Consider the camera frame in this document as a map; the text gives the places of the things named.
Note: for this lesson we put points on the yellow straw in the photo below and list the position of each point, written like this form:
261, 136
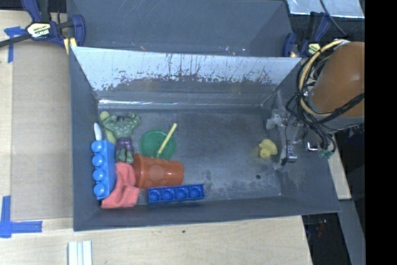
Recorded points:
167, 138

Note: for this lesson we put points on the yellow-green toy piece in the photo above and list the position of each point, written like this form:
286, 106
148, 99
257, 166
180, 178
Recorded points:
108, 130

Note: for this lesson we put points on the dark blue flat toy brick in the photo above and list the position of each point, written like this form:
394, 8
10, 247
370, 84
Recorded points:
175, 194

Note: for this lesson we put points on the yellow rubber duck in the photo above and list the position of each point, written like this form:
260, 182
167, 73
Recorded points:
267, 149

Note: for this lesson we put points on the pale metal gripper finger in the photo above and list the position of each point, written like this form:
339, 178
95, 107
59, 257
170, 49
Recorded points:
273, 122
290, 155

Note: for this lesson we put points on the light blue studded toy brick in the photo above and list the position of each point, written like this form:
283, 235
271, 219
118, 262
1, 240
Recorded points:
102, 170

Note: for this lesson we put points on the green muscular toy figure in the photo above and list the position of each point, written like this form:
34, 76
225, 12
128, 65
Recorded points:
121, 130

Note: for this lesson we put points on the orange plastic cup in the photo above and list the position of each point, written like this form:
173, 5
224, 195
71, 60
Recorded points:
161, 172

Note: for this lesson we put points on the white narrow piece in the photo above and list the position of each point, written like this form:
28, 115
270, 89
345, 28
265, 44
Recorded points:
98, 132

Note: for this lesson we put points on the pink cloth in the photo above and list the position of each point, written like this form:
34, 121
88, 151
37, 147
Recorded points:
124, 192

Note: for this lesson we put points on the grey metal bin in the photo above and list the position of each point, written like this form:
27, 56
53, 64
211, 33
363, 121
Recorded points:
217, 146

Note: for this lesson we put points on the green round lid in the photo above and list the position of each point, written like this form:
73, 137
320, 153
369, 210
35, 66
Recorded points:
150, 142

